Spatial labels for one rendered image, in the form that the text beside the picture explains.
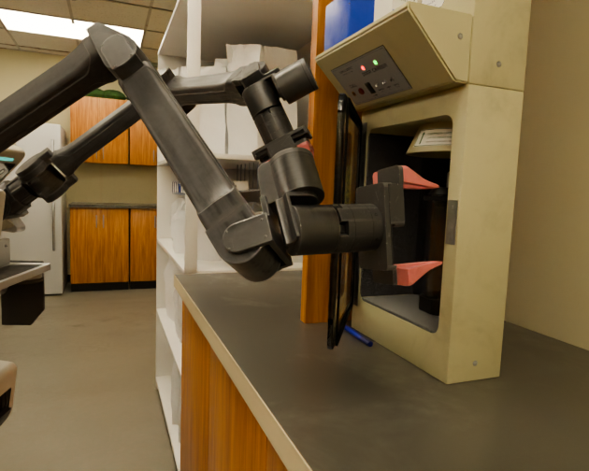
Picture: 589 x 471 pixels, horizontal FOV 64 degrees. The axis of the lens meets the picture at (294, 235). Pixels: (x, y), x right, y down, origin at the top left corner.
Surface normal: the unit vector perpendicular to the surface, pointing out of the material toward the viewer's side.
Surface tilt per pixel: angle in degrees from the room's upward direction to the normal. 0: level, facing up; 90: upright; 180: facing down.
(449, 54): 90
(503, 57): 90
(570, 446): 0
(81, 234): 90
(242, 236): 62
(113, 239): 90
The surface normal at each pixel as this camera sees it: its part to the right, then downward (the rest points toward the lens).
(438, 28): 0.37, 0.11
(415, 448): 0.04, -0.99
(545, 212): -0.93, 0.00
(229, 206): -0.23, -0.42
